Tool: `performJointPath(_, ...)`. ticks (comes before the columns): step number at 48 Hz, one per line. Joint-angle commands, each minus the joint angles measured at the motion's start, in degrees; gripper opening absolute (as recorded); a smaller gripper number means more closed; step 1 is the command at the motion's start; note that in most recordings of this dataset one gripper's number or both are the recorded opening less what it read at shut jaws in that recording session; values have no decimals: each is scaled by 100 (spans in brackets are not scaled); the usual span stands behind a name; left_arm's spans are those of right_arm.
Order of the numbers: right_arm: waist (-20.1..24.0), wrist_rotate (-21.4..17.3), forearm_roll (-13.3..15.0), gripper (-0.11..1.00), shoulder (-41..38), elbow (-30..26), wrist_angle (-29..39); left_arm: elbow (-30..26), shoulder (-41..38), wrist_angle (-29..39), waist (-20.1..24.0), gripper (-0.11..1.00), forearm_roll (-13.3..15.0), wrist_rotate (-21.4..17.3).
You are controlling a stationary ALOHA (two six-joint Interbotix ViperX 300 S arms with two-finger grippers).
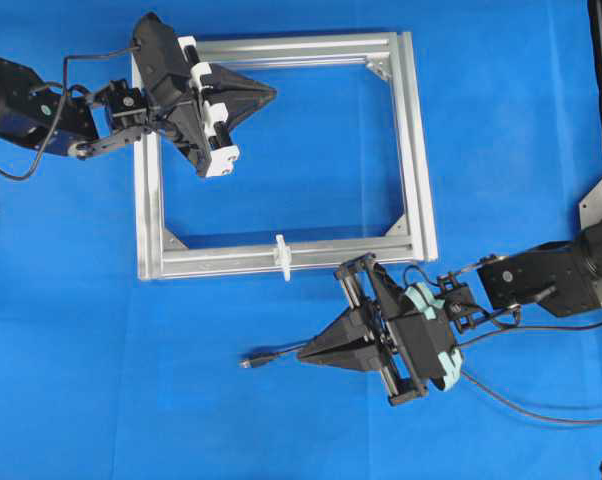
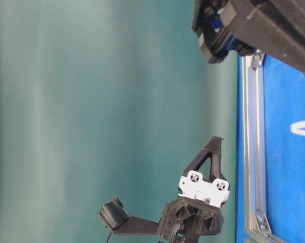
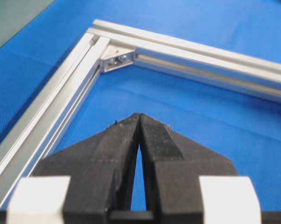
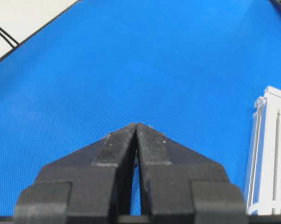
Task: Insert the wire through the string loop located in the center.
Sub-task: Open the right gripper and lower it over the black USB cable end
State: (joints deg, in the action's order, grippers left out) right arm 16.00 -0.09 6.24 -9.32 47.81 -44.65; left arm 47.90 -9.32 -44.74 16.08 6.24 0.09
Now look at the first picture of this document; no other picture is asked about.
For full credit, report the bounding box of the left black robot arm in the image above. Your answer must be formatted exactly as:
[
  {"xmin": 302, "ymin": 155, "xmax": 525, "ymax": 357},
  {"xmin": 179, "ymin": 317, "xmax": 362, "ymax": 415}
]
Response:
[{"xmin": 0, "ymin": 38, "xmax": 277, "ymax": 178}]

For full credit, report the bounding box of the white string loop holder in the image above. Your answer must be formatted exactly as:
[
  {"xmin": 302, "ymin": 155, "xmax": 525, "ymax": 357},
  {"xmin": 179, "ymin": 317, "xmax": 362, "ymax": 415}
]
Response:
[{"xmin": 273, "ymin": 234, "xmax": 292, "ymax": 282}]

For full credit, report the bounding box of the silver aluminium extrusion frame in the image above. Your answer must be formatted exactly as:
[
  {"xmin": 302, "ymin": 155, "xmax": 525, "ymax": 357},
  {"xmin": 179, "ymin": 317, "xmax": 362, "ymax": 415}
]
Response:
[{"xmin": 134, "ymin": 32, "xmax": 438, "ymax": 281}]

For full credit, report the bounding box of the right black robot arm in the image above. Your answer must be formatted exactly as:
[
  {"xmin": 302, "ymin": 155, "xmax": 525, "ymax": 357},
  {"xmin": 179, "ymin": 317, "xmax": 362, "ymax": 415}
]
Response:
[{"xmin": 297, "ymin": 220, "xmax": 602, "ymax": 405}]

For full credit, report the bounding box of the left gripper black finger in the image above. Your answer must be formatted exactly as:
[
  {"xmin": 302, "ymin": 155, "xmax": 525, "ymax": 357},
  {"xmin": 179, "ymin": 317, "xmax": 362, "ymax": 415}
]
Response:
[
  {"xmin": 209, "ymin": 63, "xmax": 277, "ymax": 98},
  {"xmin": 209, "ymin": 90, "xmax": 277, "ymax": 131}
]

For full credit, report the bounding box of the right wrist black teal camera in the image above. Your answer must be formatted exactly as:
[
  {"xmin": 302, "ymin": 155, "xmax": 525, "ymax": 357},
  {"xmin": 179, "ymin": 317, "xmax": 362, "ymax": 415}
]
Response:
[{"xmin": 385, "ymin": 282, "xmax": 463, "ymax": 394}]

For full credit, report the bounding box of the left wrist black camera housing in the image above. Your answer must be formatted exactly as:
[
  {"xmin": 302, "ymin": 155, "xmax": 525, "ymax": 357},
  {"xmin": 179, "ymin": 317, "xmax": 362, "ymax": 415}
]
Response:
[{"xmin": 132, "ymin": 12, "xmax": 191, "ymax": 108}]

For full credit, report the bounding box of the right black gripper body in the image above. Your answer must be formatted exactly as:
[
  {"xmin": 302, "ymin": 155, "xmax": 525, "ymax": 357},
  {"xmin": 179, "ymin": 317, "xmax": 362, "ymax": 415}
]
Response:
[{"xmin": 335, "ymin": 253, "xmax": 427, "ymax": 405}]

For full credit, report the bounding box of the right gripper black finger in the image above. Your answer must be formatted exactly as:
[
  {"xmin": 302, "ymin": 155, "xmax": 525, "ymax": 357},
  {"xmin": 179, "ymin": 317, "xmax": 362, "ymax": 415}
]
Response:
[
  {"xmin": 297, "ymin": 344, "xmax": 381, "ymax": 372},
  {"xmin": 297, "ymin": 307, "xmax": 369, "ymax": 358}
]

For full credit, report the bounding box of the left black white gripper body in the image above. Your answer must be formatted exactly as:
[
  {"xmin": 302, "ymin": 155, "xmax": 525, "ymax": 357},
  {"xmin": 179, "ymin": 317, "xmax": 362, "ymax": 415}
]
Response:
[{"xmin": 160, "ymin": 35, "xmax": 240, "ymax": 178}]

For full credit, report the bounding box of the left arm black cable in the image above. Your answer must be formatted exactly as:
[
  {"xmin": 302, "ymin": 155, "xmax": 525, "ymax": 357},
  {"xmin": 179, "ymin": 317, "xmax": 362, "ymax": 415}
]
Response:
[{"xmin": 0, "ymin": 43, "xmax": 142, "ymax": 182}]

